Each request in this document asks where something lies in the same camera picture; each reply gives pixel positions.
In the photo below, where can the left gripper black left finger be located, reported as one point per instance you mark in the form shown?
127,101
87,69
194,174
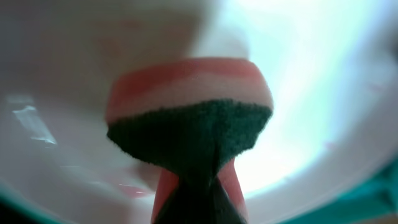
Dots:
180,207

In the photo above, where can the teal plastic tray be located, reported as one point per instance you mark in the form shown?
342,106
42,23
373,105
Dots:
374,198

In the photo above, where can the white plate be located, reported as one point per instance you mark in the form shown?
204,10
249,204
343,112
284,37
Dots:
330,66

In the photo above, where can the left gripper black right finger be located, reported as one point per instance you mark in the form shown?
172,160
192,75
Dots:
217,208

